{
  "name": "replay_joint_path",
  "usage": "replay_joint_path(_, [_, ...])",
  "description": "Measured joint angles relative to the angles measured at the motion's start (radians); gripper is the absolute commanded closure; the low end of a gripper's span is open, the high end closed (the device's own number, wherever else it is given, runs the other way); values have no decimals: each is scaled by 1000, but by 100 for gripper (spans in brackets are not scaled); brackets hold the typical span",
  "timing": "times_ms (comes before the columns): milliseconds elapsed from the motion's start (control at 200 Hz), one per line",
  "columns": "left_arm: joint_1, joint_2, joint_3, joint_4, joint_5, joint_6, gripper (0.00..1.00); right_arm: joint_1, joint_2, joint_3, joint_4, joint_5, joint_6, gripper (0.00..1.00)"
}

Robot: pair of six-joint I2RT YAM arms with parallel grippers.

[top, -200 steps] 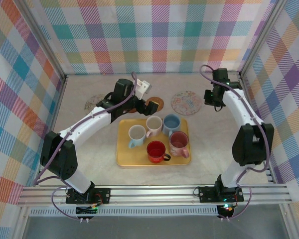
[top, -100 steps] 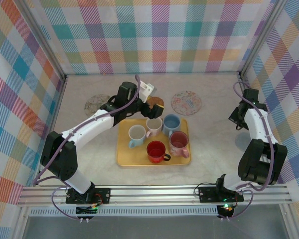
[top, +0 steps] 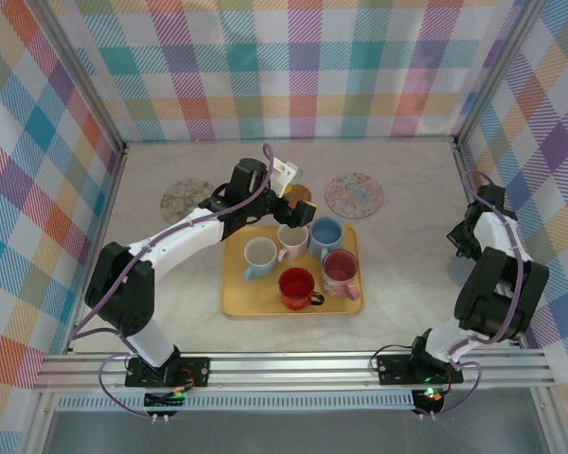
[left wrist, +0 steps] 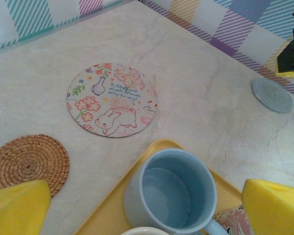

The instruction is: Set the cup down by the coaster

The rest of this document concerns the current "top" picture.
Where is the white pink mug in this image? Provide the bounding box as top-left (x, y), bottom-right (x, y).
top-left (275, 222), bottom-right (311, 263)

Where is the pale blue mug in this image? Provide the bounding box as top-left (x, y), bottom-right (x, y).
top-left (242, 236), bottom-right (279, 283)

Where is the pink floral mug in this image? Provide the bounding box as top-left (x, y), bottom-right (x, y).
top-left (319, 248), bottom-right (363, 302)

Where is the red enamel mug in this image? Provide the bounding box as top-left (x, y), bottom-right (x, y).
top-left (277, 267), bottom-right (326, 313)

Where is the grey blue round coaster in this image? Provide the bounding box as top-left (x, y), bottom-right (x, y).
top-left (447, 257), bottom-right (470, 288)

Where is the pink floral round coaster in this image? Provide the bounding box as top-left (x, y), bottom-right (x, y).
top-left (324, 170), bottom-right (385, 221)

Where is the tulip print round coaster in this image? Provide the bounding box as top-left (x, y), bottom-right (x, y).
top-left (160, 177), bottom-right (214, 223)

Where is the yellow rectangular tray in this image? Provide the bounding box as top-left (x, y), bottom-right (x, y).
top-left (220, 224), bottom-right (365, 317)

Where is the black controller board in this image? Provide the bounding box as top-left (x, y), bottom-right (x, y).
top-left (411, 387), bottom-right (449, 417)
top-left (144, 390), bottom-right (188, 417)

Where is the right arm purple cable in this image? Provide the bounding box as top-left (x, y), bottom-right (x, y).
top-left (414, 169), bottom-right (536, 420)

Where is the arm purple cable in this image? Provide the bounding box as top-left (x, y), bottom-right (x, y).
top-left (414, 169), bottom-right (536, 420)
top-left (70, 141), bottom-right (275, 422)

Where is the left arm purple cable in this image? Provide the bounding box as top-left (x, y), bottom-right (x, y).
top-left (70, 141), bottom-right (275, 422)

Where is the thin aluminium cross rail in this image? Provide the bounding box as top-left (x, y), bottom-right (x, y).
top-left (122, 135), bottom-right (458, 144)

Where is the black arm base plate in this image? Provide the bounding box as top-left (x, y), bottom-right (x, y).
top-left (124, 357), bottom-right (212, 389)
top-left (376, 354), bottom-right (465, 387)

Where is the wide aluminium mounting rail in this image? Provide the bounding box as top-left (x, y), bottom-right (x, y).
top-left (32, 348), bottom-right (558, 394)

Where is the aluminium frame post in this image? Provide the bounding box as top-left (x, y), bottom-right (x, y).
top-left (35, 0), bottom-right (129, 152)
top-left (452, 0), bottom-right (548, 148)

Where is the white slotted cable duct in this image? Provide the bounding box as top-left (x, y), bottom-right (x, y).
top-left (55, 394), bottom-right (417, 411)

